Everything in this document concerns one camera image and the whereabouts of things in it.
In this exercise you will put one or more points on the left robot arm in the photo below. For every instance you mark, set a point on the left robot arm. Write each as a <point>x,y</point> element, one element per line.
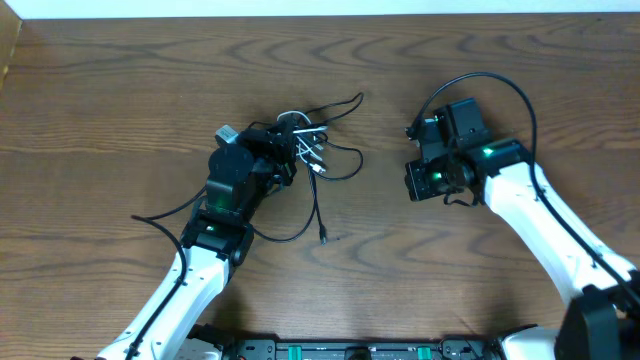
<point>215,241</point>

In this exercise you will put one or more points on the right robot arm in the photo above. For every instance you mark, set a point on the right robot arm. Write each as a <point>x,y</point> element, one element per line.
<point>592,328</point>

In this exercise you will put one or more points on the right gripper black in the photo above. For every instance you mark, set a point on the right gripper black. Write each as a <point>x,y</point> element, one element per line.
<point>414,181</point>

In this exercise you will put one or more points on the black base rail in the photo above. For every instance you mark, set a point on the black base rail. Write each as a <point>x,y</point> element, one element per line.
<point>269,347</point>

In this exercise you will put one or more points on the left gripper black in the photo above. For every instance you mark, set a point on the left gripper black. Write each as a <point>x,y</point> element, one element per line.
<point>282,147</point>

